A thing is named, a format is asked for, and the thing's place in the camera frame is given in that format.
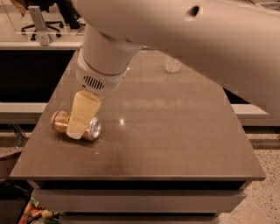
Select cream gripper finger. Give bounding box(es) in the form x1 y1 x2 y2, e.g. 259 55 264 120
66 90 101 139

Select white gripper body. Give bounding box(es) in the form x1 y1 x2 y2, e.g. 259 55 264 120
75 51 126 97

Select orange soda can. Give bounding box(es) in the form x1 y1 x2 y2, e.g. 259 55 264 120
51 110 102 141

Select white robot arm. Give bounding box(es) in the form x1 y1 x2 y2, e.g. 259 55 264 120
73 0 280 118

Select person's legs dark trousers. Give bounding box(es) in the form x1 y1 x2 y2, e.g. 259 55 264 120
54 0 81 30

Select clear plastic water bottle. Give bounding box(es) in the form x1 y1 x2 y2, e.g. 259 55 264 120
164 56 182 74

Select black office chair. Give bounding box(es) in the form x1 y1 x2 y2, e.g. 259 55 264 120
20 0 64 41

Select colourful snack bags bin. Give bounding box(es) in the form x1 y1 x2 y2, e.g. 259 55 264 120
16 196 60 224

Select left metal glass post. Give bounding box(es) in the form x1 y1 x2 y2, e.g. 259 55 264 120
28 6 52 46

